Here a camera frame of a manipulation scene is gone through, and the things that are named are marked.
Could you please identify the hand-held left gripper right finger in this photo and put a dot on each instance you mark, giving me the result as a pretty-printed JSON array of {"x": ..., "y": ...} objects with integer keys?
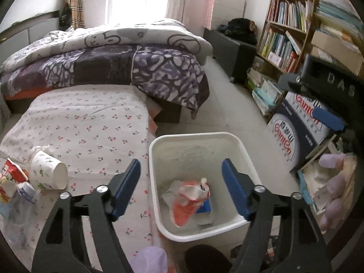
[{"x": 236, "y": 187}]

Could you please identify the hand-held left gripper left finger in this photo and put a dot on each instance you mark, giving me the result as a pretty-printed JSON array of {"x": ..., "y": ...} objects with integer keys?
[{"x": 128, "y": 187}]

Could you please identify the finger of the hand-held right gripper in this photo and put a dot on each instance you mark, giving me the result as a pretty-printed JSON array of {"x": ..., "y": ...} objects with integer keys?
[{"x": 327, "y": 119}]

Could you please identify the white plastic bin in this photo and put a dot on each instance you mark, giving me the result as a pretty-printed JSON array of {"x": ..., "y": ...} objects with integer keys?
[{"x": 199, "y": 148}]

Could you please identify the white paper cup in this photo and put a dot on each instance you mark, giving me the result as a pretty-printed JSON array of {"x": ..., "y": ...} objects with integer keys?
[{"x": 42, "y": 170}]

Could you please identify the clear plastic bottle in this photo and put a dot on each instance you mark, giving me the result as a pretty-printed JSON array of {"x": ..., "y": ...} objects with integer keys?
[{"x": 21, "y": 204}]

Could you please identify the red snack wrapper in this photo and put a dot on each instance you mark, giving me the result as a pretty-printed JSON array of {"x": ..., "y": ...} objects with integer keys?
[{"x": 12, "y": 173}]

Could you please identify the person's right hand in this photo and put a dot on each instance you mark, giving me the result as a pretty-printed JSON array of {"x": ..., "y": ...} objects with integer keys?
[{"x": 335, "y": 193}]

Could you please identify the person's left hand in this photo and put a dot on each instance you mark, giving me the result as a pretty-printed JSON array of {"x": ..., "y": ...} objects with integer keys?
[{"x": 150, "y": 260}]

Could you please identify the blue packet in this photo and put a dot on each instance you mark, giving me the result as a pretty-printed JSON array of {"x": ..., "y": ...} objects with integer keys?
[{"x": 204, "y": 207}]

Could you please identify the brown cardboard box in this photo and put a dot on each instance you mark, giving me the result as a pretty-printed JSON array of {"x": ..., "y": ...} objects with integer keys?
[{"x": 332, "y": 51}]

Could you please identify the crumpled white paper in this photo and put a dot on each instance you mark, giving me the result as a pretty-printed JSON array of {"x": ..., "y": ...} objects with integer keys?
[{"x": 173, "y": 189}]

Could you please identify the orange and white wrapper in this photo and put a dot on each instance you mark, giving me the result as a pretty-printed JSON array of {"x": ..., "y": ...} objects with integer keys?
[{"x": 182, "y": 202}]

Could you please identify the stack of papers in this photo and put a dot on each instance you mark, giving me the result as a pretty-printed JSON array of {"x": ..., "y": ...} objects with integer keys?
[{"x": 312, "y": 182}]

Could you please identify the pile of books on floor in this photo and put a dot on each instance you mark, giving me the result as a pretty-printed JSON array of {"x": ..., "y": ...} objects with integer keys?
[{"x": 264, "y": 91}]

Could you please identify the wooden bookshelf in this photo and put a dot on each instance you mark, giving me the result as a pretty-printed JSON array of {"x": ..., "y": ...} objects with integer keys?
[{"x": 310, "y": 25}]

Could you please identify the row of leaning books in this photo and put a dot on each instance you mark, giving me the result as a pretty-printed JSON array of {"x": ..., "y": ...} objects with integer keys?
[{"x": 278, "y": 48}]

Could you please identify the stack of pale books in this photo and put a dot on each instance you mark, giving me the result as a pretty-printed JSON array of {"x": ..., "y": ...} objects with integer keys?
[{"x": 338, "y": 14}]

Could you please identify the floral tablecloth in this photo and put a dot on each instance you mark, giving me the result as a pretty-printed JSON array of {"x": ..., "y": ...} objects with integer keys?
[{"x": 85, "y": 119}]

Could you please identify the row of upright books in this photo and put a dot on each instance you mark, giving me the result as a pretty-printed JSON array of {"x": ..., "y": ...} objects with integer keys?
[{"x": 290, "y": 14}]

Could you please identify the black cabinet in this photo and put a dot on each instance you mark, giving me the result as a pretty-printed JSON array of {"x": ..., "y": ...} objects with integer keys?
[{"x": 233, "y": 54}]

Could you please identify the purple patterned blanket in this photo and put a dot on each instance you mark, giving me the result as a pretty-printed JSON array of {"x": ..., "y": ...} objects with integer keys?
[{"x": 159, "y": 71}]

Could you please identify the white and pink drawer cabinet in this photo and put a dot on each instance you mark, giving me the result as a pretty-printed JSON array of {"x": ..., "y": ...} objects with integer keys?
[{"x": 227, "y": 8}]

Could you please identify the grey cartoon print quilt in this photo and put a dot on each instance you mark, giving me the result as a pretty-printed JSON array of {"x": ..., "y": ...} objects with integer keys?
[{"x": 113, "y": 34}]

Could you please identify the small black hanging bag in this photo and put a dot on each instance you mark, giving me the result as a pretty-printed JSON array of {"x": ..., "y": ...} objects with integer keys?
[{"x": 64, "y": 17}]

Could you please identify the bed with purple quilt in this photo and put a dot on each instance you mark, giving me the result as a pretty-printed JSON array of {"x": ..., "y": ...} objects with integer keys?
[{"x": 34, "y": 25}]

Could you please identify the plaid coat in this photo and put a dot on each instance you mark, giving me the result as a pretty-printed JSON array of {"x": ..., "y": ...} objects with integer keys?
[{"x": 75, "y": 2}]

